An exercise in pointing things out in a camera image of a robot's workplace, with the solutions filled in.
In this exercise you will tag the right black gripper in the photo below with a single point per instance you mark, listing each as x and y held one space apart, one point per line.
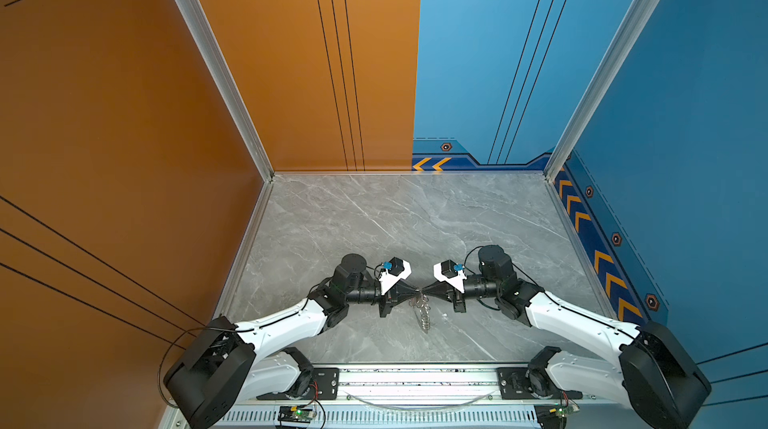
447 294

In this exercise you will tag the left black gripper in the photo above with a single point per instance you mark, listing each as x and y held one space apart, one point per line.
390 299

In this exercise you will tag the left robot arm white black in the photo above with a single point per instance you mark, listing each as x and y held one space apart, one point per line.
226 363

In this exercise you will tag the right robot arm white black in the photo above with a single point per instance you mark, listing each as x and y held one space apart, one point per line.
641 366

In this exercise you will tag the left green circuit board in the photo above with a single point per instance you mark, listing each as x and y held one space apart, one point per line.
295 416

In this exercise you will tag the green circuit board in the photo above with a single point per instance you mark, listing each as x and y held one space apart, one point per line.
295 416
555 416

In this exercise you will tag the right green circuit board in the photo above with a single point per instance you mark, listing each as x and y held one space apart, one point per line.
555 416

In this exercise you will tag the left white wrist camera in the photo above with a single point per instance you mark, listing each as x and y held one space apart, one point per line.
392 272

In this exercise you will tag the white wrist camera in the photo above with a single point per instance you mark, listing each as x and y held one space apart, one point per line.
451 273
392 272

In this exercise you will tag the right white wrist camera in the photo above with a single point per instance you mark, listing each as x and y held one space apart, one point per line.
451 273

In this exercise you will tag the aluminium front rail frame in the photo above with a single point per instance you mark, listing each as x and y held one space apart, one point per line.
449 395

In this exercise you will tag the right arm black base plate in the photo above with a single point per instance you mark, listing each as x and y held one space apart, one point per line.
522 383

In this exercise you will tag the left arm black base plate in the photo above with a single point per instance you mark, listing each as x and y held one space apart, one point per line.
323 384

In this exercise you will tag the left corner aluminium post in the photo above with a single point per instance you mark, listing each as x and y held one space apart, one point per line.
203 35

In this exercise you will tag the corner aluminium post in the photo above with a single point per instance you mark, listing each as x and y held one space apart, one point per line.
623 41
203 35

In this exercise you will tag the right corner aluminium post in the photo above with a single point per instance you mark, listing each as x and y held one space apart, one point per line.
623 41

